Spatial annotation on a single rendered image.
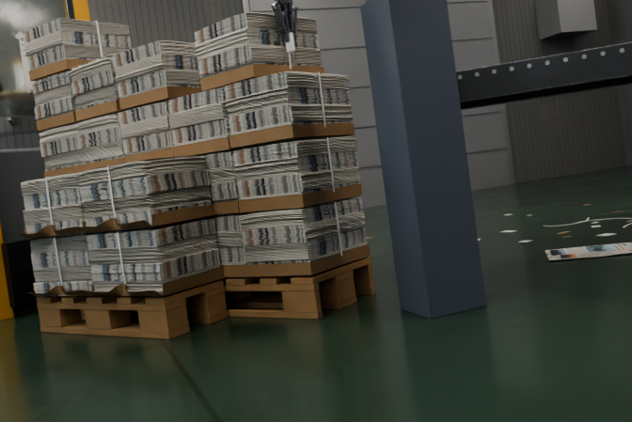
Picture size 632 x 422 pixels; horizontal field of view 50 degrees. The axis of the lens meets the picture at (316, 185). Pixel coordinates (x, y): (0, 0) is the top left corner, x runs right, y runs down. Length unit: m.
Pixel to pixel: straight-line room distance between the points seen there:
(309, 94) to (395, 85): 0.38
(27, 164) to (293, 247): 1.84
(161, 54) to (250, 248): 0.81
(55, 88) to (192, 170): 0.99
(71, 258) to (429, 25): 1.54
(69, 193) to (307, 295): 0.97
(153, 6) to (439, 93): 5.42
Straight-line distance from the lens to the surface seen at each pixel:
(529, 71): 2.71
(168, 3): 7.30
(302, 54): 2.54
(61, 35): 3.15
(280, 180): 2.27
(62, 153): 3.18
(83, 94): 3.04
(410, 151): 2.04
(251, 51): 2.36
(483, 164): 8.35
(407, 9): 2.11
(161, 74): 2.66
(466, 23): 8.49
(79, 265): 2.65
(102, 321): 2.59
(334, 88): 2.47
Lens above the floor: 0.49
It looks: 1 degrees down
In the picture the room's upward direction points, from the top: 8 degrees counter-clockwise
